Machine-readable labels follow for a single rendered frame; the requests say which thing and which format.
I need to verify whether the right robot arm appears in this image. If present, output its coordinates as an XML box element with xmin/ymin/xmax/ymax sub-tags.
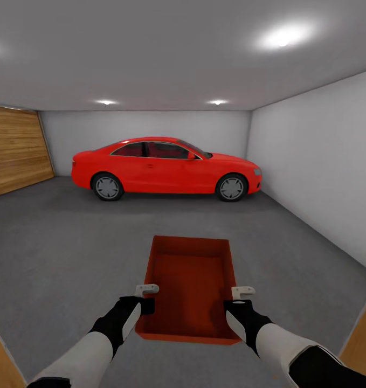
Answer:
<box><xmin>223</xmin><ymin>286</ymin><xmax>366</xmax><ymax>388</ymax></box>

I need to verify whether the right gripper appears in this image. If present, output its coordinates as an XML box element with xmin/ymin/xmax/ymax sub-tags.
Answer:
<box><xmin>223</xmin><ymin>300</ymin><xmax>253</xmax><ymax>314</ymax></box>

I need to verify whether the storage box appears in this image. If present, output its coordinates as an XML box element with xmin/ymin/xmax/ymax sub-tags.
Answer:
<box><xmin>134</xmin><ymin>235</ymin><xmax>242</xmax><ymax>345</ymax></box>

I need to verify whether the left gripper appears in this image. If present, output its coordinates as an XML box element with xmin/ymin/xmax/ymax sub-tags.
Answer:
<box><xmin>138</xmin><ymin>297</ymin><xmax>155</xmax><ymax>316</ymax></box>

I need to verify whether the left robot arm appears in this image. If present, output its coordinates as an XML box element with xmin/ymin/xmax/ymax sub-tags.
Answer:
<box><xmin>26</xmin><ymin>284</ymin><xmax>159</xmax><ymax>388</ymax></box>

